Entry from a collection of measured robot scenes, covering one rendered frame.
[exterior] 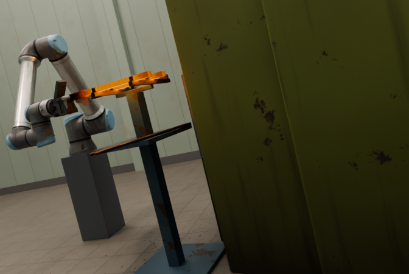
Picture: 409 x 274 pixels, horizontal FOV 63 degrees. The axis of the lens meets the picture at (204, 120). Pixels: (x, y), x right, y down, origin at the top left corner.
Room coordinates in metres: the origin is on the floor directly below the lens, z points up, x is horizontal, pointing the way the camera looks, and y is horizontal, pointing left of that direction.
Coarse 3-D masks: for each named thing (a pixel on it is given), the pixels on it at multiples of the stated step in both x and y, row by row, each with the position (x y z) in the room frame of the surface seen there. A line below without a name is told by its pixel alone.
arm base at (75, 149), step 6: (84, 138) 2.30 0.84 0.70; (90, 138) 2.34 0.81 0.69; (72, 144) 2.28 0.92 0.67; (78, 144) 2.27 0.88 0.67; (84, 144) 2.28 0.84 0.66; (90, 144) 2.31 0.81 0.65; (72, 150) 2.27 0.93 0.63; (78, 150) 2.26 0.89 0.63; (84, 150) 2.27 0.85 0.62; (90, 150) 2.29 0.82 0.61
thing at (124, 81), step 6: (144, 72) 1.38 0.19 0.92; (150, 72) 1.40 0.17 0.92; (126, 78) 1.42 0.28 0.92; (138, 78) 1.39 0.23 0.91; (144, 78) 1.40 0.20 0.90; (108, 84) 1.46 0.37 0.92; (114, 84) 1.45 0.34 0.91; (120, 84) 1.43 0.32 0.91; (84, 90) 1.53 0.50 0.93; (90, 90) 1.51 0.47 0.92; (102, 90) 1.49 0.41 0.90; (72, 96) 1.57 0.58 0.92; (78, 96) 1.56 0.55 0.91; (84, 96) 1.52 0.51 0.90
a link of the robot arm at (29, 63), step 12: (24, 48) 1.93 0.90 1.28; (24, 60) 1.90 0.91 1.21; (36, 60) 1.93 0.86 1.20; (24, 72) 1.86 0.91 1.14; (36, 72) 1.91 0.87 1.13; (24, 84) 1.83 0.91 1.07; (24, 96) 1.79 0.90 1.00; (24, 108) 1.76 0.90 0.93; (24, 120) 1.73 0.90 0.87; (12, 132) 1.69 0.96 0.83; (24, 132) 1.67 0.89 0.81; (12, 144) 1.66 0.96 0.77; (24, 144) 1.67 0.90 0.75
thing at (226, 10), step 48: (192, 0) 1.33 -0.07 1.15; (240, 0) 1.22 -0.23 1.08; (192, 48) 1.36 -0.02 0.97; (240, 48) 1.25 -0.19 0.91; (192, 96) 1.39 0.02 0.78; (240, 96) 1.27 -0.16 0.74; (240, 144) 1.30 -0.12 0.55; (288, 144) 1.19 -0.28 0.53; (240, 192) 1.33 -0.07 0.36; (288, 192) 1.21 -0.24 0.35; (240, 240) 1.36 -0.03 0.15; (288, 240) 1.24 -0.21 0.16
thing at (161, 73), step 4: (156, 72) 1.49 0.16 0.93; (160, 72) 1.49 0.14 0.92; (164, 72) 1.51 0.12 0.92; (152, 76) 1.50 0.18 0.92; (156, 76) 1.50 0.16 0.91; (160, 76) 1.49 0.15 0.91; (128, 84) 1.56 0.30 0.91; (116, 88) 1.59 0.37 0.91; (120, 88) 1.59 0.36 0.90; (100, 96) 1.64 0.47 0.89
